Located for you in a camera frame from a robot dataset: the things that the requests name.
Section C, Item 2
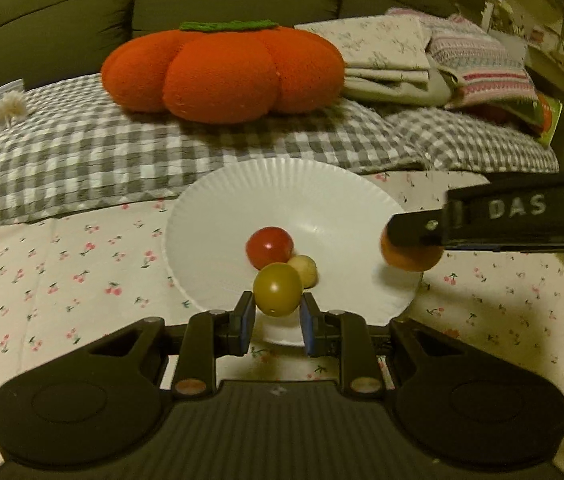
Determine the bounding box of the white paper plate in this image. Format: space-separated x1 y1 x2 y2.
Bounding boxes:
163 157 424 347

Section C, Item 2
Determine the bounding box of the cherry print bed sheet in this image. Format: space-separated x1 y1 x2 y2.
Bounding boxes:
0 170 564 476

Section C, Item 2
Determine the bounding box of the red cherry tomato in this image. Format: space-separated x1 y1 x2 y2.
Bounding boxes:
245 227 294 271

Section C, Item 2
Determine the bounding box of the orange green snack packet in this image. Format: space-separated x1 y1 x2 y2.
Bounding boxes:
512 92 563 148

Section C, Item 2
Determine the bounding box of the folded floral cloth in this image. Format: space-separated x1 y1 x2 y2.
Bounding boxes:
294 14 458 108

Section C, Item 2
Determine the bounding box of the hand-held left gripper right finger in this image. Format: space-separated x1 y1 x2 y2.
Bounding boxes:
300 292 465 394

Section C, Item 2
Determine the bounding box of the yellow-green cherry tomato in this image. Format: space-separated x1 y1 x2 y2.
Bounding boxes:
253 263 304 317

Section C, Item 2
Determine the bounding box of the wooden shelf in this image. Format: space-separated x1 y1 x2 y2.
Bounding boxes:
421 0 564 106

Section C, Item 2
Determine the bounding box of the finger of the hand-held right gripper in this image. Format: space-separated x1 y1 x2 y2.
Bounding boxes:
386 208 455 250

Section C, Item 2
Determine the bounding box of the orange cherry tomato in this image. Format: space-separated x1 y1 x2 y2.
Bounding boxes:
380 228 444 272

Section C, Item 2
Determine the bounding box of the grey checkered pillow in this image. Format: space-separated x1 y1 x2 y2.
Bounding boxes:
0 73 561 228

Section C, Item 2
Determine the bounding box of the white fluffy toy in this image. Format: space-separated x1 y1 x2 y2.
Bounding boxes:
0 91 29 128

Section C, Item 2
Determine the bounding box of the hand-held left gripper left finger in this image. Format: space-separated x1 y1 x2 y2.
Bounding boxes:
90 290 255 395

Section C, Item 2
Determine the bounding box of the striped knitted blanket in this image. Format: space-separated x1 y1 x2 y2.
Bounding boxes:
387 7 541 111

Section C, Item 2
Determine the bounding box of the dark green sofa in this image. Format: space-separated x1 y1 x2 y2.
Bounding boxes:
0 0 478 117

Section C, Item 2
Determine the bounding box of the orange pumpkin cushion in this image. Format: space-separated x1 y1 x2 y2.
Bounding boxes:
100 20 347 125

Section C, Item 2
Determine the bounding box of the pale yellow cherry tomato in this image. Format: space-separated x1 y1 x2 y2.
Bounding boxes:
286 255 319 290

